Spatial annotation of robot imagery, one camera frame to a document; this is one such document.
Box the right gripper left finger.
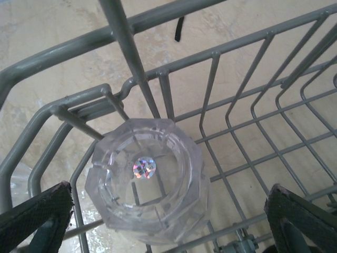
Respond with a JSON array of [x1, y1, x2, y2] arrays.
[[0, 181, 73, 253]]

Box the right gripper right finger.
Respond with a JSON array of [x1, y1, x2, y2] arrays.
[[264, 183, 337, 253]]

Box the clear faceted plastic cup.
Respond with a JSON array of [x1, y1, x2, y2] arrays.
[[84, 118, 213, 247]]

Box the small black strip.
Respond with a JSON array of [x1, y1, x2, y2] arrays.
[[173, 16, 185, 42]]

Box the grey wire dish rack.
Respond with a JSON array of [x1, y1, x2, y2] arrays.
[[0, 0, 337, 253]]

